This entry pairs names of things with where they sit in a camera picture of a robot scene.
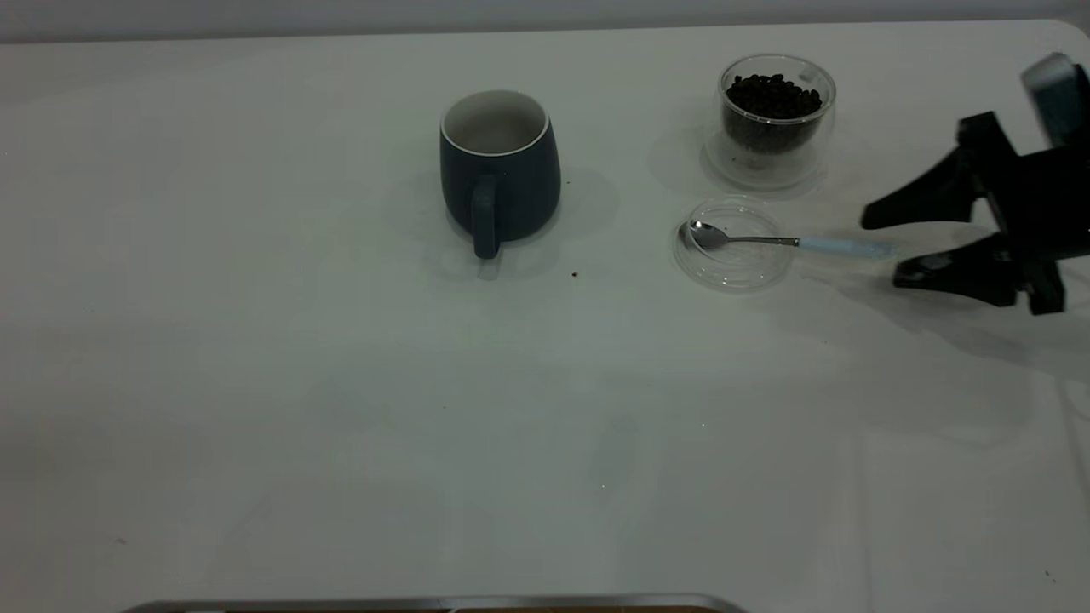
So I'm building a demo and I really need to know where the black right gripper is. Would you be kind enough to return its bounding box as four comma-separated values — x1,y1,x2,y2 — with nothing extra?
860,112,1090,316

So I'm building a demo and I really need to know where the metal spoon light blue handle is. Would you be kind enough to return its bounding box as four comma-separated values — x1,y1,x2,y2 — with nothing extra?
686,220,895,261

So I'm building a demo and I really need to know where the dark grey ceramic mug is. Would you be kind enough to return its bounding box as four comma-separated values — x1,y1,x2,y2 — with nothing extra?
439,89,563,261

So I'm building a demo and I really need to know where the coffee beans heap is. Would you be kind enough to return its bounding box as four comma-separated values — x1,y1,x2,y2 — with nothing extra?
724,73,824,156

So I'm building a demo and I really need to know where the clear round glass lid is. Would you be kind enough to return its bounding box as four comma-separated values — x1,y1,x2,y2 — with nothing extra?
673,196,797,295

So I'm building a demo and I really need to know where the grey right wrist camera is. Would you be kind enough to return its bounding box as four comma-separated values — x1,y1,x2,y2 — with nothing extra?
1020,53,1090,150

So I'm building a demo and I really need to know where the clear double-wall glass bowl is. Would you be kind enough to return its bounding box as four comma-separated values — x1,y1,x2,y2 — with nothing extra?
701,54,838,192

